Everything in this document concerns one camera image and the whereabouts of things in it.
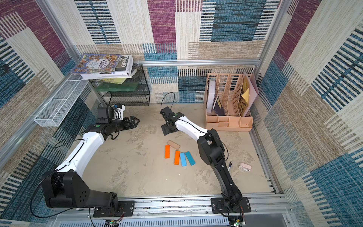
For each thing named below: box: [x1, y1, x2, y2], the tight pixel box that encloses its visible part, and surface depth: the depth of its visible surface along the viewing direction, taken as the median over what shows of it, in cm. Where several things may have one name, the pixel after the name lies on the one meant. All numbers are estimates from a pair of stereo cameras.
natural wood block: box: [166, 139, 181, 150], surface depth 98 cm
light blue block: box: [180, 152, 187, 167], surface depth 91 cm
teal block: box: [184, 150, 197, 166], surface depth 92 cm
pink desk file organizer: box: [204, 71, 260, 132], surface depth 104 cm
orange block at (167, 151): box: [164, 144, 171, 159], surface depth 96 cm
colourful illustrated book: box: [71, 53, 122, 74], surface depth 83 cm
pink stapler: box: [238, 163, 252, 172], surface depth 86 cm
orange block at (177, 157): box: [173, 150, 181, 166], surface depth 93 cm
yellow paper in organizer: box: [241, 87, 250, 105], surface depth 92 cm
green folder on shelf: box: [95, 82, 139, 92], surface depth 97 cm
